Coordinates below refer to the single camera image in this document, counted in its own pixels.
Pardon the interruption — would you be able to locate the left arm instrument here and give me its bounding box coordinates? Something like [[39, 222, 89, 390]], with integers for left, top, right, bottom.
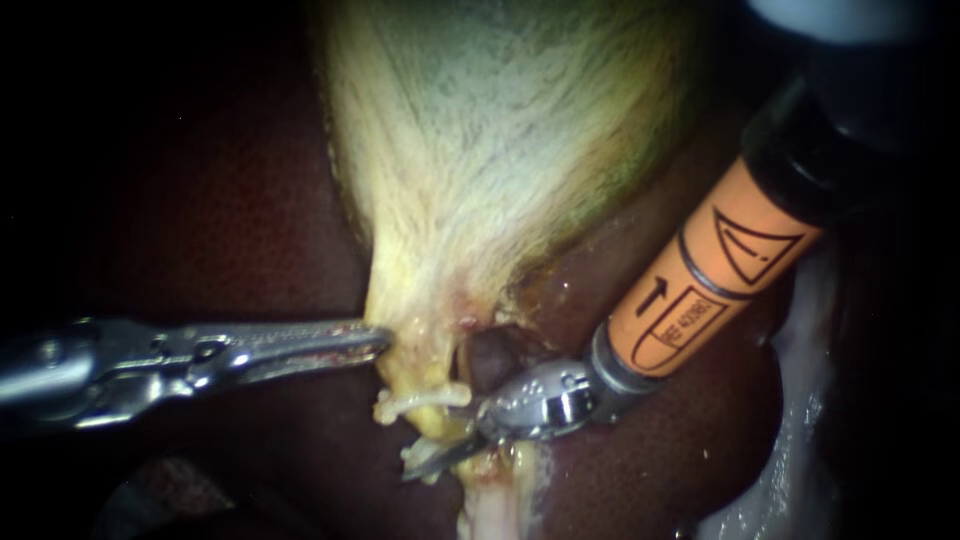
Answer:
[[0, 317, 230, 431]]

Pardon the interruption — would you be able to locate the left arm instrument jaw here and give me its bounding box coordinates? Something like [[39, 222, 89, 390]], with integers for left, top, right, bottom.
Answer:
[[187, 320, 394, 361], [193, 347, 390, 393]]

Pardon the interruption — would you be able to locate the right arm instrument jaw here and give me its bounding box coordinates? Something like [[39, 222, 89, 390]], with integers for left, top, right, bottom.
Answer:
[[403, 437, 490, 483]]

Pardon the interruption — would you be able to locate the right arm instrument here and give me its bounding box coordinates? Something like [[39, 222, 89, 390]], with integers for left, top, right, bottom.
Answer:
[[474, 320, 667, 445]]

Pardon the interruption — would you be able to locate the gallbladder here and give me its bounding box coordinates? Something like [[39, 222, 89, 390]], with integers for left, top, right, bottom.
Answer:
[[313, 0, 710, 391]]

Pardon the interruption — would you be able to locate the white clip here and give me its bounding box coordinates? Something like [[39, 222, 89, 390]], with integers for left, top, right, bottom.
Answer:
[[399, 438, 451, 475], [372, 381, 474, 427]]

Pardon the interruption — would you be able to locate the dark red liver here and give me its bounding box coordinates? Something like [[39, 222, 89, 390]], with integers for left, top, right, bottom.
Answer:
[[44, 67, 796, 540]]

